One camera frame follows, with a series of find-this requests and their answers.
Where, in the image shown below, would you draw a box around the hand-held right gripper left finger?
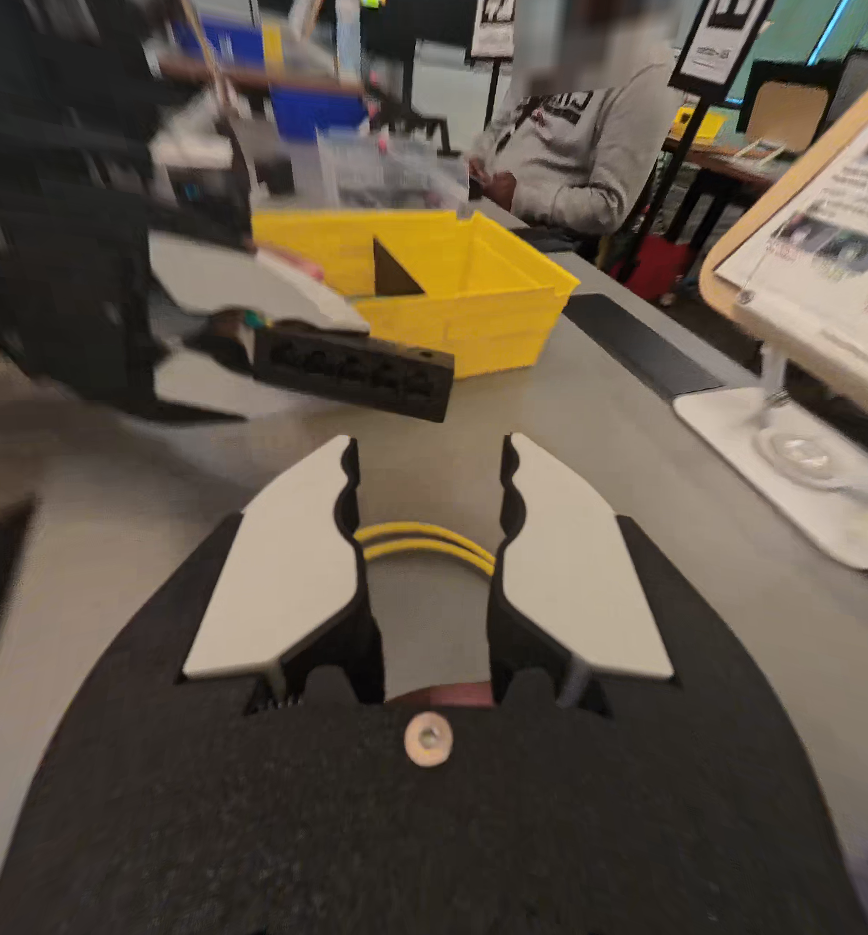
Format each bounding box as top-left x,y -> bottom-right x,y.
182,435 -> 387,706

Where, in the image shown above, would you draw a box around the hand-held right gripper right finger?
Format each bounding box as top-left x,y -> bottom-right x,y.
486,431 -> 676,708

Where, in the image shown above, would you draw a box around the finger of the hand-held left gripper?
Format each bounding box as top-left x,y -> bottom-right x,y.
148,231 -> 372,378
155,349 -> 292,421

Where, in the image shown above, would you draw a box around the black network switch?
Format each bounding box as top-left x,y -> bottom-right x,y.
250,320 -> 457,425

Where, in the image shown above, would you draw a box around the yellow ethernet cable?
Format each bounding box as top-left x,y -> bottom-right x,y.
353,520 -> 497,578

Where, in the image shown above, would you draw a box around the yellow plastic bin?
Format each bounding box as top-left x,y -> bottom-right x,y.
251,209 -> 581,381

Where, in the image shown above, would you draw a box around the black bin divider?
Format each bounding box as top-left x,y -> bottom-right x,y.
371,236 -> 427,298

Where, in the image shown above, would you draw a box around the clear plastic bags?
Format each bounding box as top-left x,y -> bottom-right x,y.
291,131 -> 473,210

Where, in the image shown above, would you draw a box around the blue plastic bin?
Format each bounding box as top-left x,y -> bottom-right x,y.
268,84 -> 370,141

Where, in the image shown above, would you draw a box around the white stand base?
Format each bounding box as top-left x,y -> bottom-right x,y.
672,343 -> 868,571

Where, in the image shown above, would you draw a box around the black desk mat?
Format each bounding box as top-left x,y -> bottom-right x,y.
561,292 -> 727,400

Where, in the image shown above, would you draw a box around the red bag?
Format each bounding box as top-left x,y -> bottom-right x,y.
626,232 -> 692,302

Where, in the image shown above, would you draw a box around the black-framed tag sign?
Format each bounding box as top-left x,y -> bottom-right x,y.
667,0 -> 776,94
469,0 -> 517,61

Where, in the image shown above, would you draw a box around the tan padded chair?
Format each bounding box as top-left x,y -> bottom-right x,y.
739,60 -> 847,156

